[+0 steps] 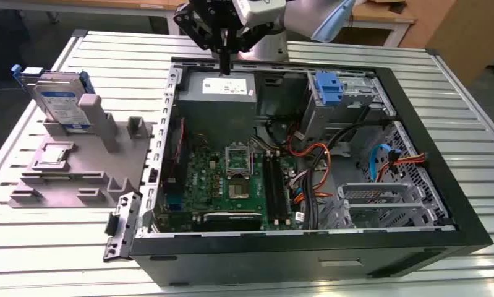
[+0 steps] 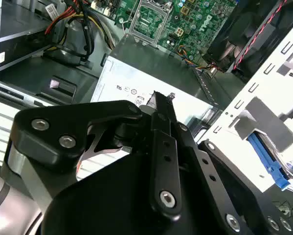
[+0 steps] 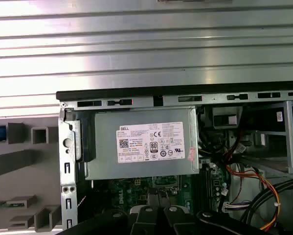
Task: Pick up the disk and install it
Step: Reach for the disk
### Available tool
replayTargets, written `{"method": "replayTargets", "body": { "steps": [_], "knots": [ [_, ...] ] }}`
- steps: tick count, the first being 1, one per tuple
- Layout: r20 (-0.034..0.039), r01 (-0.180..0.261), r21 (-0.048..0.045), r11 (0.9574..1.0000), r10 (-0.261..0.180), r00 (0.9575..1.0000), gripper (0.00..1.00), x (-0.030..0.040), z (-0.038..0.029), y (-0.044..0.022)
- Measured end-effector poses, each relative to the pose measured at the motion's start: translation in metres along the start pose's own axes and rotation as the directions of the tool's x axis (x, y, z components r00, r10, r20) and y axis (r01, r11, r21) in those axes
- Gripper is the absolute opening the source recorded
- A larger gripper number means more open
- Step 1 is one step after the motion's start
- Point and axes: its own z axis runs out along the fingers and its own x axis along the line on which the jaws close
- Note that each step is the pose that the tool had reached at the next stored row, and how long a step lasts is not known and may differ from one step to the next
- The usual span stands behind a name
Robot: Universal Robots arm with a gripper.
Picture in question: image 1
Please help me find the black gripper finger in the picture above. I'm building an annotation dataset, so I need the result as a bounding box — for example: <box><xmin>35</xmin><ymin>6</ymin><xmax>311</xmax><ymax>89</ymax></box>
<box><xmin>226</xmin><ymin>24</ymin><xmax>285</xmax><ymax>76</ymax></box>
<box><xmin>171</xmin><ymin>4</ymin><xmax>229</xmax><ymax>76</ymax></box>

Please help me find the hard disk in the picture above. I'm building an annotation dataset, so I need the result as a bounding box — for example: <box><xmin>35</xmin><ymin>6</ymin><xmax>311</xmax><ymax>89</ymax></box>
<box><xmin>9</xmin><ymin>64</ymin><xmax>95</xmax><ymax>136</ymax></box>

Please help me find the orange red yellow power wire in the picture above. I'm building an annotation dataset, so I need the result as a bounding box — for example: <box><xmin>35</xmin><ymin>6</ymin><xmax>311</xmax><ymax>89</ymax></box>
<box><xmin>375</xmin><ymin>152</ymin><xmax>430</xmax><ymax>184</ymax></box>

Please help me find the blue plastic drive latch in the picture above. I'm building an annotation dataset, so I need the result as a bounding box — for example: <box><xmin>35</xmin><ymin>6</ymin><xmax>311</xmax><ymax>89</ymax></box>
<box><xmin>314</xmin><ymin>71</ymin><xmax>342</xmax><ymax>106</ymax></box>

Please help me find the grey power supply unit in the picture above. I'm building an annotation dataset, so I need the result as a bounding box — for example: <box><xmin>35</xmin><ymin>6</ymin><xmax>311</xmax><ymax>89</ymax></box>
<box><xmin>175</xmin><ymin>71</ymin><xmax>258</xmax><ymax>149</ymax></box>

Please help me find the silver drive cage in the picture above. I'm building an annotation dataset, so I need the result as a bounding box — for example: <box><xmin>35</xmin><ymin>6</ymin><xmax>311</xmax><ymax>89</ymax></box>
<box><xmin>299</xmin><ymin>71</ymin><xmax>395</xmax><ymax>140</ymax></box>

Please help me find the wooden desk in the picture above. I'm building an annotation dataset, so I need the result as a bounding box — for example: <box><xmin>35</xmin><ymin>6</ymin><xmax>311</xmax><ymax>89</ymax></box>
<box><xmin>341</xmin><ymin>0</ymin><xmax>419</xmax><ymax>47</ymax></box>

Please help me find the metal socket cover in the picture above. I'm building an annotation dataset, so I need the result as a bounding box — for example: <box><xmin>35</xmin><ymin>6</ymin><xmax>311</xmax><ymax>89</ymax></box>
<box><xmin>223</xmin><ymin>142</ymin><xmax>255</xmax><ymax>180</ymax></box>

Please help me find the black office chair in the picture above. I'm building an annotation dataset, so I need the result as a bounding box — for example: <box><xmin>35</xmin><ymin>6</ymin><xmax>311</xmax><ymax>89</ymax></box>
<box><xmin>0</xmin><ymin>9</ymin><xmax>29</xmax><ymax>82</ymax></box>

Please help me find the black RAM slot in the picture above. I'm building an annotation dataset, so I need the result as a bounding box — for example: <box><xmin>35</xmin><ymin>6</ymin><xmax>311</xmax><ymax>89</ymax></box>
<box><xmin>262</xmin><ymin>150</ymin><xmax>281</xmax><ymax>225</ymax></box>

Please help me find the green motherboard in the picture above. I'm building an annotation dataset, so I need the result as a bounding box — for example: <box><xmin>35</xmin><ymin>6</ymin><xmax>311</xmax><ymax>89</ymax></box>
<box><xmin>154</xmin><ymin>148</ymin><xmax>309</xmax><ymax>231</ymax></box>

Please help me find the CPU socket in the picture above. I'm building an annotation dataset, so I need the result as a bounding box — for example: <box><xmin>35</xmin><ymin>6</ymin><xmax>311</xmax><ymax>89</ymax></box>
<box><xmin>225</xmin><ymin>179</ymin><xmax>254</xmax><ymax>200</ymax></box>

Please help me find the grey parts rack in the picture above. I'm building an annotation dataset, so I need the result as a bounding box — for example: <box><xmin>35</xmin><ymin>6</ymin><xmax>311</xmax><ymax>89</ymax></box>
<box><xmin>6</xmin><ymin>94</ymin><xmax>154</xmax><ymax>209</ymax></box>

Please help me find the wooden cabinet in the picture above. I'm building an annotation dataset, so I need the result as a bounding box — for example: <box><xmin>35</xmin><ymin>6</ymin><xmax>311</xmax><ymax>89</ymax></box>
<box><xmin>427</xmin><ymin>0</ymin><xmax>494</xmax><ymax>87</ymax></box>

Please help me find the silver CPU chip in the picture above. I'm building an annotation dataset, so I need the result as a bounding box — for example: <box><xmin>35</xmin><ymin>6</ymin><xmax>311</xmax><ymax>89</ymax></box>
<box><xmin>39</xmin><ymin>147</ymin><xmax>73</xmax><ymax>164</ymax></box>

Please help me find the green RAM stick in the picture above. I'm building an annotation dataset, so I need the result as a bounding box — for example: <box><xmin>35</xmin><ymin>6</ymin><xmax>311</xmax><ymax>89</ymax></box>
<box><xmin>39</xmin><ymin>173</ymin><xmax>83</xmax><ymax>181</ymax></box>

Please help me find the black graphics card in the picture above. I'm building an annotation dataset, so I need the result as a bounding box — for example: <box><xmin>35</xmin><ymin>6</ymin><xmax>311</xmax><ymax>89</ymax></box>
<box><xmin>190</xmin><ymin>210</ymin><xmax>263</xmax><ymax>231</ymax></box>

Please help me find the black PC case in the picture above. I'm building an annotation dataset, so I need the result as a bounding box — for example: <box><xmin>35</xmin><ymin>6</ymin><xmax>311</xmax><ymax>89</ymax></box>
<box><xmin>129</xmin><ymin>56</ymin><xmax>494</xmax><ymax>287</ymax></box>

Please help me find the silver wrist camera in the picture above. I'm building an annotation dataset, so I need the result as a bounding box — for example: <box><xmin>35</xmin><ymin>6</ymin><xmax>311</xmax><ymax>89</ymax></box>
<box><xmin>230</xmin><ymin>0</ymin><xmax>287</xmax><ymax>28</ymax></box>

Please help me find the thin red wire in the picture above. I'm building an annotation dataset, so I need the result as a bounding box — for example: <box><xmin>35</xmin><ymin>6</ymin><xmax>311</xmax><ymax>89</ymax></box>
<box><xmin>158</xmin><ymin>116</ymin><xmax>186</xmax><ymax>188</ymax></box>

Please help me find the orange red wire bundle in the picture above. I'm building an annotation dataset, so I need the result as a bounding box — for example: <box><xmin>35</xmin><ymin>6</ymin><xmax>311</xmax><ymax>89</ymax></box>
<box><xmin>287</xmin><ymin>142</ymin><xmax>334</xmax><ymax>199</ymax></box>

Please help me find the blue wire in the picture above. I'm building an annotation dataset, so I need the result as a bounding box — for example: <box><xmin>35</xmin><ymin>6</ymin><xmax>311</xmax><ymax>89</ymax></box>
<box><xmin>369</xmin><ymin>143</ymin><xmax>403</xmax><ymax>183</ymax></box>

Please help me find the black cable bundle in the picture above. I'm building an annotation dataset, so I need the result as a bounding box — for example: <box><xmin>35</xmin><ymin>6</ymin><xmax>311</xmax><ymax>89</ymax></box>
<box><xmin>302</xmin><ymin>119</ymin><xmax>394</xmax><ymax>230</ymax></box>

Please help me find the silver expansion slot bracket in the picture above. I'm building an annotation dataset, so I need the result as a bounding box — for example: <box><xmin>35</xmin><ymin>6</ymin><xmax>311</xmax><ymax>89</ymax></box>
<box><xmin>102</xmin><ymin>191</ymin><xmax>143</xmax><ymax>264</ymax></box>

